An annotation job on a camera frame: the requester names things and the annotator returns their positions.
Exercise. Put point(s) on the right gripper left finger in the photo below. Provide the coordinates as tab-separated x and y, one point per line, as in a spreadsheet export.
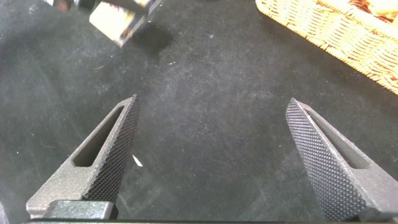
93	180

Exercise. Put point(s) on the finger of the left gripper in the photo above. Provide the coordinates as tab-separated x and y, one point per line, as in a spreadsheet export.
133	5

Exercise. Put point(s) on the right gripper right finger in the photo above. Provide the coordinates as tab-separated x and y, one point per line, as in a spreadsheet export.
342	186

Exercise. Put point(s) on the playing card box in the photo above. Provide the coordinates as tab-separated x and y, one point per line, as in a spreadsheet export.
112	21

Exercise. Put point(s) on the small white paper scrap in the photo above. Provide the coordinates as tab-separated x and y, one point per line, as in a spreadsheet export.
137	160

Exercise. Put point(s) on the black tablecloth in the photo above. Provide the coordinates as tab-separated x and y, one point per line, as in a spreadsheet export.
217	93

